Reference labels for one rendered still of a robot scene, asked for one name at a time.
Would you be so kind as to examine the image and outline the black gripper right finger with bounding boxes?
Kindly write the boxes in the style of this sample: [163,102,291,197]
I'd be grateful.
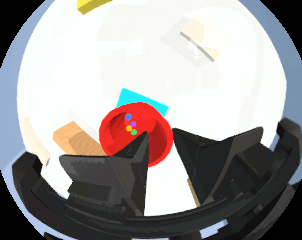
[172,127,263,205]

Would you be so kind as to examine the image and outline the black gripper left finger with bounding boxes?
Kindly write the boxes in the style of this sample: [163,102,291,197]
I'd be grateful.
[58,131,150,216]

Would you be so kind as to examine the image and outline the red cup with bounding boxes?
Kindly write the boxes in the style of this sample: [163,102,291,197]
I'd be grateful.
[99,101,174,167]

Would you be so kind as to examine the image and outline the tan wooden bar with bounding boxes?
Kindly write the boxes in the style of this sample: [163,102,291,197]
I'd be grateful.
[52,120,108,156]

